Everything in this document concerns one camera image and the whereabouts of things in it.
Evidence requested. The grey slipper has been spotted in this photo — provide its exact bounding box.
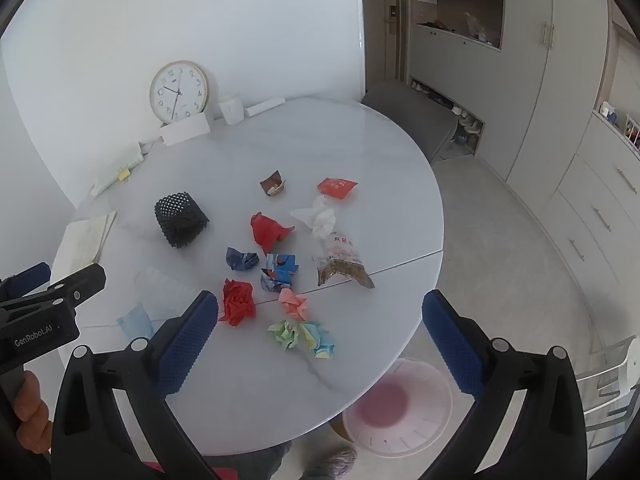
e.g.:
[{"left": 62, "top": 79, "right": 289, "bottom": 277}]
[{"left": 302, "top": 447, "right": 358, "bottom": 480}]

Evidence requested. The grey chair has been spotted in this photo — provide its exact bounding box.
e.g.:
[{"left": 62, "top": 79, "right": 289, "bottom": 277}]
[{"left": 361, "top": 80, "right": 458, "bottom": 163}]

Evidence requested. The red plastic sheet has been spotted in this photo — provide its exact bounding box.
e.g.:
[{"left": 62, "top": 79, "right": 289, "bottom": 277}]
[{"left": 250, "top": 212, "right": 296, "bottom": 256}]

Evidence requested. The green crumpled paper ball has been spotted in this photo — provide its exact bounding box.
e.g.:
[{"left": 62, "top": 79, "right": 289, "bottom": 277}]
[{"left": 267, "top": 320, "right": 303, "bottom": 352}]

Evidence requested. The pink plastic bin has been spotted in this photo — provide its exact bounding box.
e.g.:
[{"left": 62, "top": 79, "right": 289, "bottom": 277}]
[{"left": 341, "top": 357, "right": 453, "bottom": 457}]

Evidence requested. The clear bag with brown contents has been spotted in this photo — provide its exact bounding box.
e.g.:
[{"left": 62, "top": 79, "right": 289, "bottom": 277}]
[{"left": 312, "top": 232, "right": 376, "bottom": 289}]

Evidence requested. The black foam mesh net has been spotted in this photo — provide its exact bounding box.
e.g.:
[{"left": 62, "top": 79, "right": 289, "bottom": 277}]
[{"left": 154, "top": 191, "right": 210, "bottom": 249}]

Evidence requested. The white plastic stool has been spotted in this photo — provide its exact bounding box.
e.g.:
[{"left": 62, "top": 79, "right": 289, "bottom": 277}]
[{"left": 575, "top": 337, "right": 640, "bottom": 446}]

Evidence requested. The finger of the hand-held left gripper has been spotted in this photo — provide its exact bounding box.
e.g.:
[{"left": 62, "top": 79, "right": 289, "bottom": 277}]
[
  {"left": 0, "top": 263, "right": 107, "bottom": 326},
  {"left": 0, "top": 262, "right": 52, "bottom": 302}
]

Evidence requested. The red snack packet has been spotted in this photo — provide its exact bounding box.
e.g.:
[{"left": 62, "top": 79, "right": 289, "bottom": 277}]
[{"left": 317, "top": 178, "right": 358, "bottom": 200}]

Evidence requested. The white paper roll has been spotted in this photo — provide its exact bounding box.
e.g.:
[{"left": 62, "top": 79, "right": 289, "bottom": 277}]
[{"left": 244, "top": 97, "right": 286, "bottom": 116}]

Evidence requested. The row of shoes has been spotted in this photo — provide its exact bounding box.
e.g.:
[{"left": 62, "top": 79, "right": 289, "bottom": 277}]
[{"left": 410, "top": 78, "right": 483, "bottom": 143}]

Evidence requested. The round white wall clock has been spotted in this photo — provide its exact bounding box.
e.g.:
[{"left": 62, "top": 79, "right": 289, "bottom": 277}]
[{"left": 149, "top": 61, "right": 211, "bottom": 125}]

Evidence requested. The white rolled packet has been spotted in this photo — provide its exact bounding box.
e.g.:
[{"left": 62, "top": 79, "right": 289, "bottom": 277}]
[{"left": 90, "top": 142, "right": 146, "bottom": 197}]

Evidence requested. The yellow and blue crumpled paper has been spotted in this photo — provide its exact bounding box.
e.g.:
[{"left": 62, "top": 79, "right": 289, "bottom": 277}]
[{"left": 300, "top": 321, "right": 336, "bottom": 360}]

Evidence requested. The white cardboard box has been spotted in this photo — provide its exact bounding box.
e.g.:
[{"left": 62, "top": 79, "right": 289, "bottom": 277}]
[{"left": 159, "top": 111, "right": 212, "bottom": 147}]

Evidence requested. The brown snack wrapper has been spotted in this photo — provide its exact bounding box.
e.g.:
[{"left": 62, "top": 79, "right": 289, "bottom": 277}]
[{"left": 259, "top": 171, "right": 287, "bottom": 197}]

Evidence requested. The white crumpled tissue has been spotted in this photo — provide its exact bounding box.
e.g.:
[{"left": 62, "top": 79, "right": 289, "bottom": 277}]
[{"left": 290, "top": 195, "right": 338, "bottom": 238}]

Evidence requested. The grey wall cabinet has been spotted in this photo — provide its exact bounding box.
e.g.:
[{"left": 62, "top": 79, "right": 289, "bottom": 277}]
[{"left": 405, "top": 0, "right": 640, "bottom": 311}]

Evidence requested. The dark blue crumpled wrapper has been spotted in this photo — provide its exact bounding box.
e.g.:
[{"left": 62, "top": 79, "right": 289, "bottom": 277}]
[{"left": 225, "top": 246, "right": 260, "bottom": 272}]

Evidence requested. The clear plastic packet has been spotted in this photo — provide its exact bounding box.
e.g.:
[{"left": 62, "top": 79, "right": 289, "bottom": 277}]
[{"left": 132, "top": 266, "right": 196, "bottom": 318}]

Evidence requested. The white cup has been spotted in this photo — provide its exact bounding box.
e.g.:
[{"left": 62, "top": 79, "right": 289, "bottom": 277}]
[{"left": 217, "top": 94, "right": 246, "bottom": 126}]

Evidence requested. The pink crumpled paper ball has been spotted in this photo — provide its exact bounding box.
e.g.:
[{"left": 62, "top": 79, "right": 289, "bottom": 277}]
[{"left": 278, "top": 287, "right": 308, "bottom": 321}]

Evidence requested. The person's trouser leg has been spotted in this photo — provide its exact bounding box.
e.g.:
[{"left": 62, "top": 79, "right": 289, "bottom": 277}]
[{"left": 250, "top": 440, "right": 293, "bottom": 480}]

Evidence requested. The red crumpled paper ball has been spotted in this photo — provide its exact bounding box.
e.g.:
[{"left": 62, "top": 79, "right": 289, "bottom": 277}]
[{"left": 218, "top": 279, "right": 257, "bottom": 328}]

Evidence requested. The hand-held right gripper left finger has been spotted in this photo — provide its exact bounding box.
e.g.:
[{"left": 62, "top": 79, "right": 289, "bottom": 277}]
[{"left": 51, "top": 290, "right": 221, "bottom": 480}]

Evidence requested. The person's left hand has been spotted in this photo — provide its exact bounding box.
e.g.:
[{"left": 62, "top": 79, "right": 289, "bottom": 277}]
[{"left": 12, "top": 375, "right": 53, "bottom": 454}]

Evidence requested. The blue and red printed wrapper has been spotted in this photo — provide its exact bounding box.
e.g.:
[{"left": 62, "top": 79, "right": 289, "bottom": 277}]
[{"left": 260, "top": 252, "right": 299, "bottom": 293}]

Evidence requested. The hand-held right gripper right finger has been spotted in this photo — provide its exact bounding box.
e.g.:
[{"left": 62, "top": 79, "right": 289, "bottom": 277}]
[{"left": 417, "top": 289, "right": 588, "bottom": 480}]

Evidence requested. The beige door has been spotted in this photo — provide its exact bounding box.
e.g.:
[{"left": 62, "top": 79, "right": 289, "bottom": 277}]
[{"left": 362, "top": 0, "right": 412, "bottom": 83}]

